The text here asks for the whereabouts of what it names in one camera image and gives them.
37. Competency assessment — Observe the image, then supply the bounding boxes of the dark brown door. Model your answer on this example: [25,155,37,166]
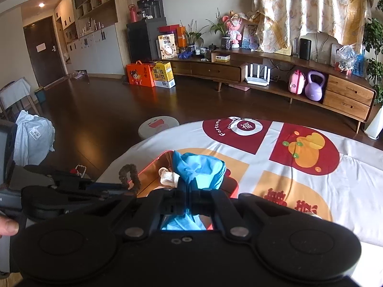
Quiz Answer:
[23,16,67,88]

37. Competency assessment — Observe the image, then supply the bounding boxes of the tall orange box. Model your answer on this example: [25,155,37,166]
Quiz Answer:
[176,26,188,48]

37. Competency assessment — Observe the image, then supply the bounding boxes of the red gift box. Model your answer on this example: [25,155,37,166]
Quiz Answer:
[158,24,180,34]

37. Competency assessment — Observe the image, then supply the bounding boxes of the pink toy case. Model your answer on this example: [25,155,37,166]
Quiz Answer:
[288,69,306,94]

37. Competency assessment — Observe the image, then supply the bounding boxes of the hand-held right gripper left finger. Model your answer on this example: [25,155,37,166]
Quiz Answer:
[100,189,188,240]

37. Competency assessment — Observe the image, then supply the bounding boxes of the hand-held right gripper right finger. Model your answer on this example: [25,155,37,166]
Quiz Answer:
[187,189,270,241]

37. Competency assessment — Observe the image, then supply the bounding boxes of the orange gift box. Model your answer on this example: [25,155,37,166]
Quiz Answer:
[126,61,156,88]

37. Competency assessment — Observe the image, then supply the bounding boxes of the black speaker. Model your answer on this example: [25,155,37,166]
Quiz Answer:
[299,38,312,61]

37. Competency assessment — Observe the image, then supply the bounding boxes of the potted plant patterned pot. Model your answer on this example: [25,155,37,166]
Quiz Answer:
[206,9,233,50]

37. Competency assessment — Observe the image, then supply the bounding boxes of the plastic bag with toy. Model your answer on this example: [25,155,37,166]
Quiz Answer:
[333,45,356,71]

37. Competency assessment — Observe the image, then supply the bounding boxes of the pink plush doll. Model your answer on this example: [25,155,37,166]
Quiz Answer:
[226,12,249,48]

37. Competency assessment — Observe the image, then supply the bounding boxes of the floral sheet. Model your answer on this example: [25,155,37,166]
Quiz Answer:
[251,0,373,53]

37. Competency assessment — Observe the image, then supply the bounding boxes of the printed white carton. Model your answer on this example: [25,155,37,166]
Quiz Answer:
[158,34,177,60]

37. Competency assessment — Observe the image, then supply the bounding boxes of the blue bottle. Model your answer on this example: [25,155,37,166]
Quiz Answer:
[353,51,367,77]

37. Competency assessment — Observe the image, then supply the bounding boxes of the beige round board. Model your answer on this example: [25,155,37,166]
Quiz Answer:
[310,31,340,63]

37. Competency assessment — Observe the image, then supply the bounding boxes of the printed tablecloth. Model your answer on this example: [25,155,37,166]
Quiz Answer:
[96,116,383,246]

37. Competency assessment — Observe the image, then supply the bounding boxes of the red tin box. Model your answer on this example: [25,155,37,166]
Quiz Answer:
[136,151,240,231]

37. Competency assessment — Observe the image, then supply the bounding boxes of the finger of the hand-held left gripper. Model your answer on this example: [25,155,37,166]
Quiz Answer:
[55,181,135,199]
[24,164,96,186]

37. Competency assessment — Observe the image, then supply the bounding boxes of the wooden TV cabinet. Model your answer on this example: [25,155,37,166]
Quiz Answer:
[168,48,377,133]

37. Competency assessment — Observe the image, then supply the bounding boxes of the white round stool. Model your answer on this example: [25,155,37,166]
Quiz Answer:
[138,115,180,140]

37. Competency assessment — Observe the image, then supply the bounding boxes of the blue cloth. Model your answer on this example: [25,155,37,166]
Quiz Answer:
[162,151,227,231]

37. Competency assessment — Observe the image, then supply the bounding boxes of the brown scrunchie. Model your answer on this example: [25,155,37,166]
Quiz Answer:
[119,163,141,198]

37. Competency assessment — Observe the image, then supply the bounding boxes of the potted orchid plant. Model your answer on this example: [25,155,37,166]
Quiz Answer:
[180,19,207,54]

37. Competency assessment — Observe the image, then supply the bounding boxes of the wall shelf cabinet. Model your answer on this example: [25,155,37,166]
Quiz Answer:
[54,0,126,75]

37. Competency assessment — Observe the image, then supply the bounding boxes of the black coffee machine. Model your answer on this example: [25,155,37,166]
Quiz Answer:
[137,0,165,21]

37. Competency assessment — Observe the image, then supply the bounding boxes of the purple kettlebell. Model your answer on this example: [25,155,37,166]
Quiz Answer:
[304,71,326,100]

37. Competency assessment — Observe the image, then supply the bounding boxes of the yellow carton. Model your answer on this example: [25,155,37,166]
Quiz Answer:
[150,61,176,88]

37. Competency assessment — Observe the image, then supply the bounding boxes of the chair with white cloth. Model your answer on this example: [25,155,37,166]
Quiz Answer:
[0,78,39,121]

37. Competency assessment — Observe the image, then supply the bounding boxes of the white plastic bag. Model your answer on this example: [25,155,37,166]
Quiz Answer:
[13,110,56,166]

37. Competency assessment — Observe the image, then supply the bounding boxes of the white router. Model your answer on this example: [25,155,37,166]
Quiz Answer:
[245,63,271,86]

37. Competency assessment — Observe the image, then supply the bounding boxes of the person's left hand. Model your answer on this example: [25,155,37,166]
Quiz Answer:
[0,217,19,238]

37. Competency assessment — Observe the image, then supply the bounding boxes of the small beige sock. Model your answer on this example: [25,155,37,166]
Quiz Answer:
[158,168,180,186]

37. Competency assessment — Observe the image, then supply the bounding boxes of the black cabinet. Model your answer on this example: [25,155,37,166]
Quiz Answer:
[126,18,168,63]

